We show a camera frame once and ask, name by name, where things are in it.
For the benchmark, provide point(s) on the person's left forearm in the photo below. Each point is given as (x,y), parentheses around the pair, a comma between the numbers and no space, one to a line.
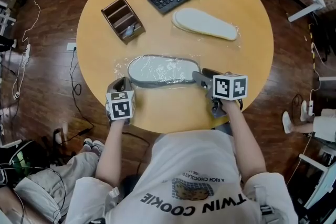
(110,154)

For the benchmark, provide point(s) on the small white table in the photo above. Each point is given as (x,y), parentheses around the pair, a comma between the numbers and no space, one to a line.
(5,18)

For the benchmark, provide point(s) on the small pale round object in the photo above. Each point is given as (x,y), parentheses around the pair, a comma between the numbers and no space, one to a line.
(130,31)

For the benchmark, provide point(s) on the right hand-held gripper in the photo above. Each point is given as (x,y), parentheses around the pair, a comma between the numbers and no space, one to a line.
(231,86)

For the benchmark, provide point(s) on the person's right shoulder buckle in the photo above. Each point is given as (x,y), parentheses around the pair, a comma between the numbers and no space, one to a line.
(266,209)

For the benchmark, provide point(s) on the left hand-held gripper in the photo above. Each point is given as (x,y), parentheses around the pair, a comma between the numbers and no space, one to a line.
(120,108)

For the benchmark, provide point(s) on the person's white T-shirt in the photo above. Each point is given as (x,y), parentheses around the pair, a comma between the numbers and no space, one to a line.
(189,160)

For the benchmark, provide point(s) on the white metal rack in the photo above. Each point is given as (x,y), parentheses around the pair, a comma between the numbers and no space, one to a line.
(325,183)

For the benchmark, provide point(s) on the person's right forearm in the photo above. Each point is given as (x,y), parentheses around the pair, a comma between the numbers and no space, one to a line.
(246,144)

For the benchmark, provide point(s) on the white power strip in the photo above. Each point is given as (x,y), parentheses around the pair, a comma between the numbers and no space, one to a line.
(71,46)
(311,108)
(26,55)

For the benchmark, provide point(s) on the brown wooden organizer box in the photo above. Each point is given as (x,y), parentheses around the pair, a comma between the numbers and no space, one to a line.
(119,15)

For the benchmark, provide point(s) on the white insole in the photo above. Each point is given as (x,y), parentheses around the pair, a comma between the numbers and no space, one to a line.
(204,23)

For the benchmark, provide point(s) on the grey-edged insole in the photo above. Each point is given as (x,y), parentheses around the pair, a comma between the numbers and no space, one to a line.
(157,70)

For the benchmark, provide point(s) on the person's grey trousers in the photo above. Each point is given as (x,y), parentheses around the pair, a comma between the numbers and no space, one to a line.
(223,129)

